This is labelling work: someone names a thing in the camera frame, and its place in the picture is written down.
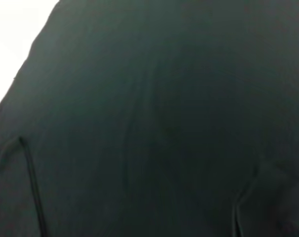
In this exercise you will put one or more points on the black shirt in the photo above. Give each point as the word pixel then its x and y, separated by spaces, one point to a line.
pixel 164 123

